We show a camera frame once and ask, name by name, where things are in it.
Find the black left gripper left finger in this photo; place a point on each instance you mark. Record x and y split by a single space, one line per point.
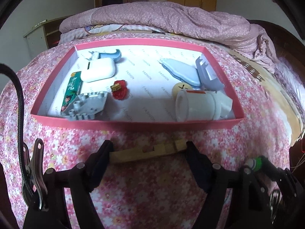
83 179

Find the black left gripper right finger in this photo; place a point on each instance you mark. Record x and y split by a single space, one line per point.
214 180

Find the green white connector plug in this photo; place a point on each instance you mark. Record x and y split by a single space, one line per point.
256 164

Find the metal clamp clip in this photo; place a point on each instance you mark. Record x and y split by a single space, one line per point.
33 186

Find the pink floral bed sheet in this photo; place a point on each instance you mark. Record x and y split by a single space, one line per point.
161 192

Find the grey blue plastic clip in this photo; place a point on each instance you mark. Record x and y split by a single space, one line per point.
208 76

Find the red gold charm ornament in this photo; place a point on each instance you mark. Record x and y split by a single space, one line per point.
119 89

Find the pink cardboard box tray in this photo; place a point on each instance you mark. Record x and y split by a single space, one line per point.
149 105

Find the yellow smiley ball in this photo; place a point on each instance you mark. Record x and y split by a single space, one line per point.
180 86

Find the white earbuds case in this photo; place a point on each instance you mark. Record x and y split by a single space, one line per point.
100 69

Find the light blue correction tape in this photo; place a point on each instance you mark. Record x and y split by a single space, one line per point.
181 71

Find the light blue hook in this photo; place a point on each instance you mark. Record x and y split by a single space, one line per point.
94 55

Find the white side cabinet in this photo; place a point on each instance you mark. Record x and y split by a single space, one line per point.
43 36

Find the pink folded quilt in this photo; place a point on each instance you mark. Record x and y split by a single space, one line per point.
234 31

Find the grey plastic bracket piece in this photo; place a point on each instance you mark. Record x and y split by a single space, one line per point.
85 106

